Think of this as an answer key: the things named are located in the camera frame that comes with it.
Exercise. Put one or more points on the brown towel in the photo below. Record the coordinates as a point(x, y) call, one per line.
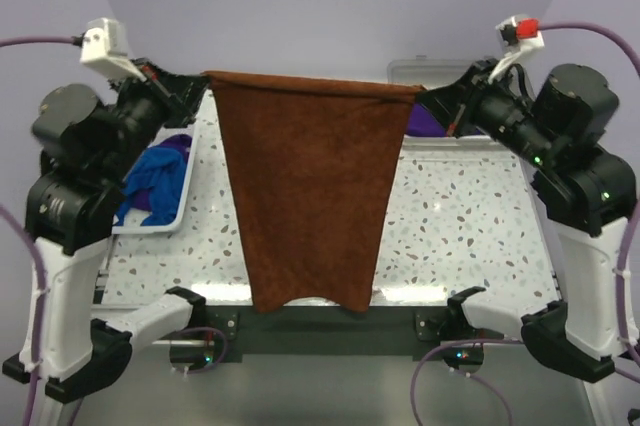
point(311, 164)

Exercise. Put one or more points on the purple towel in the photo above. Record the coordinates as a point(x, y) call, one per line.
point(422, 124)
point(179, 142)

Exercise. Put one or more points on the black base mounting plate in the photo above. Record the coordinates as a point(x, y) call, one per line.
point(321, 331)

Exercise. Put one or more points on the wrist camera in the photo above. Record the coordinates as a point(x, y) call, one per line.
point(104, 50)
point(520, 37)

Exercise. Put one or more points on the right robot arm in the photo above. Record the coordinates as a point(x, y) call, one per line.
point(589, 195)

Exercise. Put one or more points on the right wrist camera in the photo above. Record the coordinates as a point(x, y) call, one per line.
point(520, 37)

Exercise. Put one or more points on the blue towel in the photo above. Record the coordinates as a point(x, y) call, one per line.
point(159, 172)

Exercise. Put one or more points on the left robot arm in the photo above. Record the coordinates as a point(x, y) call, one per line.
point(88, 150)

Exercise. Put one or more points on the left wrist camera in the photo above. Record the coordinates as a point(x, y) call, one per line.
point(104, 50)

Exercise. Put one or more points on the purple towel in basket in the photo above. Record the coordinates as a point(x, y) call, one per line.
point(179, 142)

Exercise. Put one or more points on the white plastic laundry basket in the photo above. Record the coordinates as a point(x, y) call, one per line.
point(132, 223)

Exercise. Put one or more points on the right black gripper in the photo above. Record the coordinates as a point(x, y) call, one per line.
point(454, 105)

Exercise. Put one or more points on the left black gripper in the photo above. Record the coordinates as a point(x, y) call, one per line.
point(181, 93)

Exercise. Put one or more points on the clear plastic bin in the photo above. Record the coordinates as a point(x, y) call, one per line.
point(431, 73)

